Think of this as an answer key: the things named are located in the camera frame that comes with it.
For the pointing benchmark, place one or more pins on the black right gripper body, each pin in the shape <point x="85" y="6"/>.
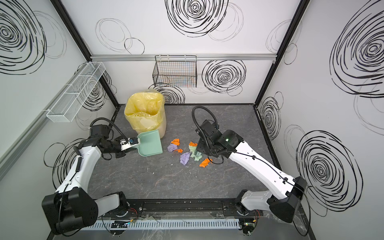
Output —
<point x="207" y="149"/>

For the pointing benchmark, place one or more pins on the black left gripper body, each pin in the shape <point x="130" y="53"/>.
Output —
<point x="120" y="145"/>

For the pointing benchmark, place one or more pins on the green dustpan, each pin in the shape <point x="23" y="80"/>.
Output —
<point x="150" y="144"/>

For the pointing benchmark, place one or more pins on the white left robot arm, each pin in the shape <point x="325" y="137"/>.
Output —
<point x="71" y="208"/>

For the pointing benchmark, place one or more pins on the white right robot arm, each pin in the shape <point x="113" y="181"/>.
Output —
<point x="284" y="193"/>

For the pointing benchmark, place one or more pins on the orange paper scrap front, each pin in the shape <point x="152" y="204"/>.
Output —
<point x="205" y="163"/>

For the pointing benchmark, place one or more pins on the green paper scrap front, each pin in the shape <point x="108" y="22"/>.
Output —
<point x="194" y="153"/>

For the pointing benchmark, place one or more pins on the orange paper scrap near bin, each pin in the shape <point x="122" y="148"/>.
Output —
<point x="193" y="144"/>

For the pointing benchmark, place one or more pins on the small purple paper scrap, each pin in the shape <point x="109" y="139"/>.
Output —
<point x="184" y="158"/>

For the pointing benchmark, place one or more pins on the beige bin with yellow bag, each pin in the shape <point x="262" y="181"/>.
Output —
<point x="145" y="111"/>

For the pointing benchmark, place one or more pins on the orange paper scrap centre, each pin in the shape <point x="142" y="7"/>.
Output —
<point x="176" y="142"/>

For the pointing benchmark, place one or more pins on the clear wall shelf tray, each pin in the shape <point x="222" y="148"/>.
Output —
<point x="76" y="93"/>

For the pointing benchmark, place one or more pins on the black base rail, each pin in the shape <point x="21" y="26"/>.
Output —
<point x="195" y="205"/>

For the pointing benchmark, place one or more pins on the white slotted cable duct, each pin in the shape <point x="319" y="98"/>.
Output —
<point x="194" y="224"/>

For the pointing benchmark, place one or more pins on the black wire basket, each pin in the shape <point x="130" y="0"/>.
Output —
<point x="175" y="70"/>

